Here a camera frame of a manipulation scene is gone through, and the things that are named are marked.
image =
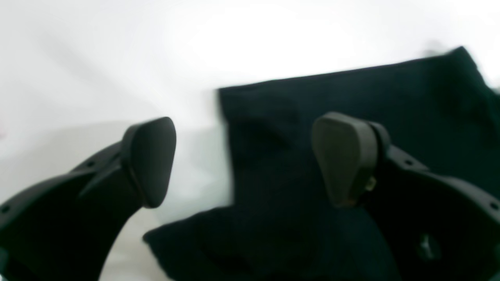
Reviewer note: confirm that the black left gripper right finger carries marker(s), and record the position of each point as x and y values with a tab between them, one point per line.
439	228

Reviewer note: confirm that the black printed T-shirt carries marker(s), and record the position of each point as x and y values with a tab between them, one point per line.
282	225

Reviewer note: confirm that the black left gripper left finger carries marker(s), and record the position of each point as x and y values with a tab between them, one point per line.
63	228

